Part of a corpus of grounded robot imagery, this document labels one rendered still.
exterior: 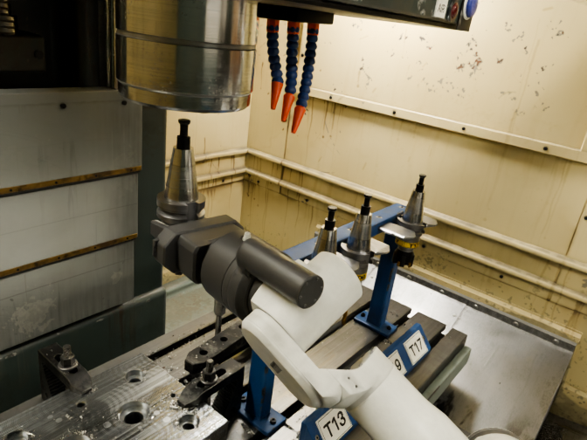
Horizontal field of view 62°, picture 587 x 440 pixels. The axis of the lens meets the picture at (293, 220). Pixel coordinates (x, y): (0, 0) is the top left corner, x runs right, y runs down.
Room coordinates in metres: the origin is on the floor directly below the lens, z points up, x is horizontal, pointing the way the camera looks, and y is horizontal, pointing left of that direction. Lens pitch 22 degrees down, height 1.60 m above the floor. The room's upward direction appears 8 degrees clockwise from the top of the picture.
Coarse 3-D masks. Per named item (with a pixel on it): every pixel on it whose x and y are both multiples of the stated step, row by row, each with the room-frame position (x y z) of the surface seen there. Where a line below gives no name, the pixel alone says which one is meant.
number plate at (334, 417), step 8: (328, 416) 0.68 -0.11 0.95; (336, 416) 0.69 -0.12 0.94; (344, 416) 0.70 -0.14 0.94; (320, 424) 0.66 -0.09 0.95; (328, 424) 0.67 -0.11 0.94; (336, 424) 0.68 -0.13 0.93; (344, 424) 0.69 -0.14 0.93; (320, 432) 0.65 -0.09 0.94; (328, 432) 0.66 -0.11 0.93; (336, 432) 0.67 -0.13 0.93; (344, 432) 0.68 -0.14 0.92
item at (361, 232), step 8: (360, 216) 0.81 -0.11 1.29; (368, 216) 0.81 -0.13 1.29; (360, 224) 0.80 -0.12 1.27; (368, 224) 0.80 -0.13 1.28; (352, 232) 0.81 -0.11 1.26; (360, 232) 0.80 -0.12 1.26; (368, 232) 0.80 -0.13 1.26; (352, 240) 0.80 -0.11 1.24; (360, 240) 0.80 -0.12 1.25; (368, 240) 0.80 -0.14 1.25; (352, 248) 0.80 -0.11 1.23; (360, 248) 0.80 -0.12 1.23; (368, 248) 0.80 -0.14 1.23
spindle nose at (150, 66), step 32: (128, 0) 0.54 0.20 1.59; (160, 0) 0.53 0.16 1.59; (192, 0) 0.53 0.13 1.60; (224, 0) 0.54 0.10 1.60; (128, 32) 0.54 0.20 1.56; (160, 32) 0.53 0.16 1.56; (192, 32) 0.53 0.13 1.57; (224, 32) 0.54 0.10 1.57; (256, 32) 0.59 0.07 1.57; (128, 64) 0.54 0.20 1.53; (160, 64) 0.53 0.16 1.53; (192, 64) 0.53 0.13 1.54; (224, 64) 0.55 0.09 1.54; (128, 96) 0.54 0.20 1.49; (160, 96) 0.53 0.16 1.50; (192, 96) 0.53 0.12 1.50; (224, 96) 0.55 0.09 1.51
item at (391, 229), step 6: (378, 228) 0.95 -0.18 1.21; (384, 228) 0.95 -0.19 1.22; (390, 228) 0.95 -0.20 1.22; (396, 228) 0.96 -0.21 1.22; (402, 228) 0.96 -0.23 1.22; (390, 234) 0.93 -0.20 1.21; (396, 234) 0.93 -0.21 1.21; (402, 234) 0.93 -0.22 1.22; (408, 234) 0.93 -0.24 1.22; (414, 234) 0.94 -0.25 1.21
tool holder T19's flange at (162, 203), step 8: (160, 192) 0.61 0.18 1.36; (160, 200) 0.58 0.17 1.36; (200, 200) 0.60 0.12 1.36; (160, 208) 0.58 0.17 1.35; (168, 208) 0.58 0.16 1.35; (176, 208) 0.57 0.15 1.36; (184, 208) 0.58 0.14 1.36; (192, 208) 0.59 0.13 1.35; (200, 208) 0.59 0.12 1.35; (160, 216) 0.58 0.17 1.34; (168, 216) 0.58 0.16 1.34; (176, 216) 0.58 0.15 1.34; (184, 216) 0.58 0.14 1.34; (192, 216) 0.59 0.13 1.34; (200, 216) 0.59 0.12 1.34
